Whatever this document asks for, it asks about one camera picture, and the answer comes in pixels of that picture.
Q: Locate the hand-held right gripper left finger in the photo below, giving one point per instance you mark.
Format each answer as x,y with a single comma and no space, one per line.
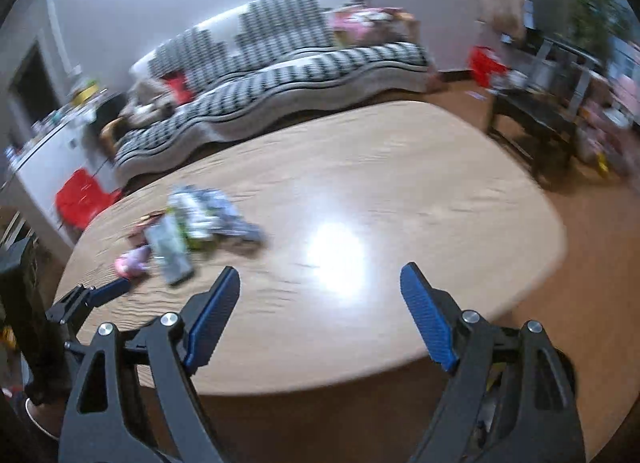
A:
220,303

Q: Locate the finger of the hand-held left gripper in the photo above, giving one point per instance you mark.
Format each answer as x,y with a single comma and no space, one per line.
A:
87,295
76,348

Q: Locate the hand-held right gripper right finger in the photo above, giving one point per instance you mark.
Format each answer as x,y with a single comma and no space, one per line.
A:
425,308

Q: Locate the pink plastic wrapper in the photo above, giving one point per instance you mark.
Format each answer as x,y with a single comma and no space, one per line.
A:
131,262

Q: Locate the white stool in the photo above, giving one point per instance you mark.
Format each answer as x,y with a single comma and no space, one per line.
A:
14,230

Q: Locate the red plastic stool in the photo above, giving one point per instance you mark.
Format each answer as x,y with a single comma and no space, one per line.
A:
82,198
485,65

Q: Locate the green white plastic wrapper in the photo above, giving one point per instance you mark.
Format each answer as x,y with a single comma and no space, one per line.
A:
192,208

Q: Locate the white cabinet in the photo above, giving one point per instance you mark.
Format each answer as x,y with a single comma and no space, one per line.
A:
45,163

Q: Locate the beige plush toy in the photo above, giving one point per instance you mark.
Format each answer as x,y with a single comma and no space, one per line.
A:
145,103

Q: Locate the yellow container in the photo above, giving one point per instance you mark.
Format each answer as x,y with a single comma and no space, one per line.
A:
84,90

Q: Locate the dark metal chair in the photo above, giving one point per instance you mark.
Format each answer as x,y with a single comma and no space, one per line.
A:
535,118

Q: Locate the red cushion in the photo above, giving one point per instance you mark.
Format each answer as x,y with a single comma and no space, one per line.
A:
178,87

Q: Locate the black white patterned sofa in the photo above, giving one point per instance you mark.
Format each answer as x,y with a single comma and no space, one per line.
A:
280,73

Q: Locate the grey metal rack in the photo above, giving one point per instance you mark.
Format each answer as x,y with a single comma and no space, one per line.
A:
565,63

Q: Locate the pink printed cushion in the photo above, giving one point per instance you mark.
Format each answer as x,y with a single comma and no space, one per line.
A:
360,25

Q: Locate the green houseplant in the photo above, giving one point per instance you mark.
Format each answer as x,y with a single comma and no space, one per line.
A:
595,3

